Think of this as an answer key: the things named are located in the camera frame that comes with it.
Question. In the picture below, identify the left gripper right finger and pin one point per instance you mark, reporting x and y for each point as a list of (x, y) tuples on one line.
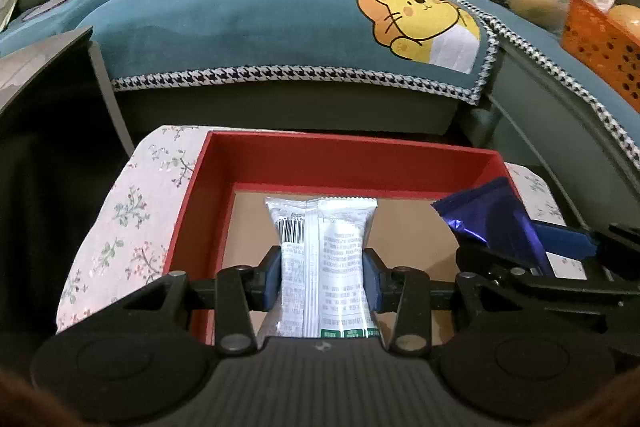
[(404, 292)]

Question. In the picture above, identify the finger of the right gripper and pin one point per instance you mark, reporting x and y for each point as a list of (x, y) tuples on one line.
[(566, 242), (489, 263)]

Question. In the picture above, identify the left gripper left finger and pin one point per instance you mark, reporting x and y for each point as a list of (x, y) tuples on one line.
[(240, 290)]

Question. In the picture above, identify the dark blue foil packet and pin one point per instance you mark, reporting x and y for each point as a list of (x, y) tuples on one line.
[(494, 215)]

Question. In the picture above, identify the white long snack packet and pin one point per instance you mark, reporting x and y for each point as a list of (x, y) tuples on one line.
[(321, 292)]

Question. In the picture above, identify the red cardboard box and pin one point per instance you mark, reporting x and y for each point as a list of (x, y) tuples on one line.
[(309, 166)]

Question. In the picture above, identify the floral tablecloth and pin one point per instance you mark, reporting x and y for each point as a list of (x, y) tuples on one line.
[(127, 245)]

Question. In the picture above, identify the orange plastic basket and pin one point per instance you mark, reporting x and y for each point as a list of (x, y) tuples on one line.
[(606, 42)]

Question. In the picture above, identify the dark side table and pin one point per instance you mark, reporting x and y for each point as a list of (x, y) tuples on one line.
[(62, 141)]

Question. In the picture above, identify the teal lion sofa cover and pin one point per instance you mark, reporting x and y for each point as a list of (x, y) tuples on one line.
[(439, 47)]

